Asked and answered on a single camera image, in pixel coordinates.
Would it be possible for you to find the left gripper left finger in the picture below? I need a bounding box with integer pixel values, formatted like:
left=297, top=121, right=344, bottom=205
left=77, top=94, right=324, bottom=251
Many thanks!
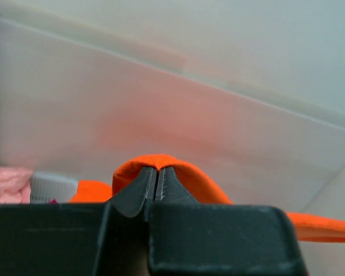
left=110, top=167, right=156, bottom=221

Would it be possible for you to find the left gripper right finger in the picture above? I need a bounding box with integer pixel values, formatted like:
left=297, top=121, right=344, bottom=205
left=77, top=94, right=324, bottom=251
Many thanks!
left=154, top=167, right=198, bottom=205

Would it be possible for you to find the orange t shirt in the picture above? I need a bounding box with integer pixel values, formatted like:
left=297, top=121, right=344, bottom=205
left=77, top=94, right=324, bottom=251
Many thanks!
left=68, top=154, right=345, bottom=243

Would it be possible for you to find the magenta t shirt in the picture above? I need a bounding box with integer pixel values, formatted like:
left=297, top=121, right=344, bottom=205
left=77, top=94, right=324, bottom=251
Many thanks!
left=48, top=199, right=58, bottom=204

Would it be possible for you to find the white plastic basket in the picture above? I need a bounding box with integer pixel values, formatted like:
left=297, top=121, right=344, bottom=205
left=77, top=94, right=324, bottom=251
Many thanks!
left=30, top=171, right=78, bottom=204

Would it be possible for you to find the pink t shirt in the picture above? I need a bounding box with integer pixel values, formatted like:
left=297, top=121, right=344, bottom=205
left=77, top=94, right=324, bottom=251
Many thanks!
left=0, top=167, right=33, bottom=204

